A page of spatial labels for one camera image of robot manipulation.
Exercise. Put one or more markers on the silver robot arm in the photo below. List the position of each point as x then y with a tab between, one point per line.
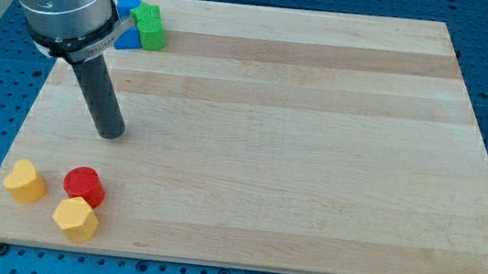
76	30

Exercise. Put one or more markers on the light wooden board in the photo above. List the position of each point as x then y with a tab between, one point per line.
271	139

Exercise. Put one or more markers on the green rounded block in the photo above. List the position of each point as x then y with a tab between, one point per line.
151	34

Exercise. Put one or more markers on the blue block lower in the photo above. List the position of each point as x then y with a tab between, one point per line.
129	40

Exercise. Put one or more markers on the blue block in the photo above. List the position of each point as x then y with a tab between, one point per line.
123	7
129	40

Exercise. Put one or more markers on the green star block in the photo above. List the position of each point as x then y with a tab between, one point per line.
145	11

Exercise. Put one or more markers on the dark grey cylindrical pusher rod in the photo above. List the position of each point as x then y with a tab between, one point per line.
98	92

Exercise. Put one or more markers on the red cylinder block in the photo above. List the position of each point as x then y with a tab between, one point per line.
84	182

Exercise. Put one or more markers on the blue block upper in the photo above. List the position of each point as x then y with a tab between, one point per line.
123	7

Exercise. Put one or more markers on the yellow hexagon block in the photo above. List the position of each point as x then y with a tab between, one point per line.
76	219

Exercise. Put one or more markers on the yellow heart block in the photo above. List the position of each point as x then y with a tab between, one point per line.
24	183

